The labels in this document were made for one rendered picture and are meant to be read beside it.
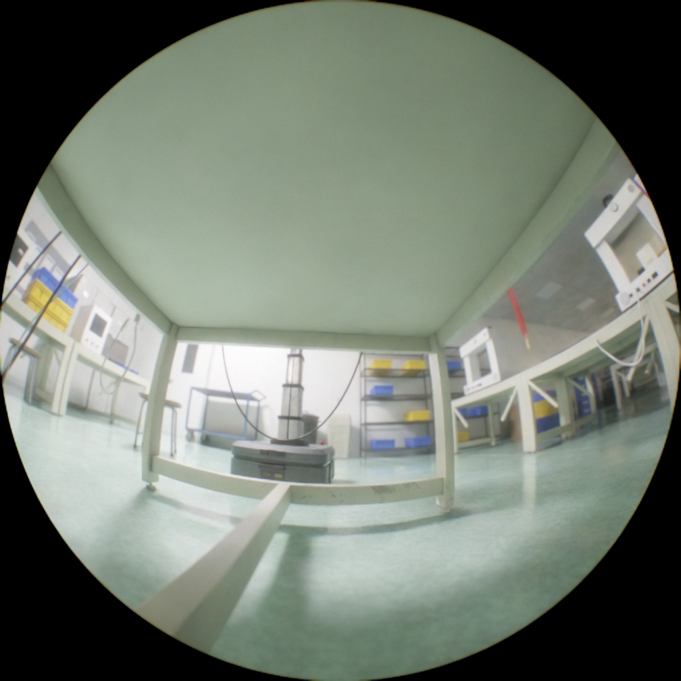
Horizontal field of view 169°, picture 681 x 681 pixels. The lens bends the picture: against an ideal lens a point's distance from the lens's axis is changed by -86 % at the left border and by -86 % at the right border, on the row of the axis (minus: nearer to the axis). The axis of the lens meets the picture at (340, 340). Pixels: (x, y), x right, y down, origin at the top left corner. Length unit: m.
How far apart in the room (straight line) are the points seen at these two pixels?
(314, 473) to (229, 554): 0.87
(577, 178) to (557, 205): 0.08
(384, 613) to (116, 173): 0.95
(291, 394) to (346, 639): 1.32
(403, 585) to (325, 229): 0.75
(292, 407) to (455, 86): 1.51
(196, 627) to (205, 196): 0.62
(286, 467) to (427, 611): 0.93
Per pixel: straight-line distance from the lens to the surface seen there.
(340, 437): 3.42
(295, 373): 1.50
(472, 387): 3.03
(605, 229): 2.07
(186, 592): 0.27
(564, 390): 2.89
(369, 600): 0.49
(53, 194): 0.78
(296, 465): 1.18
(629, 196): 2.08
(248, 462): 1.25
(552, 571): 0.57
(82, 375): 4.49
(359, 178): 0.45
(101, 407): 4.80
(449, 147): 0.45
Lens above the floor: 0.32
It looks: 24 degrees up
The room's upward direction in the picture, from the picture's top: 1 degrees clockwise
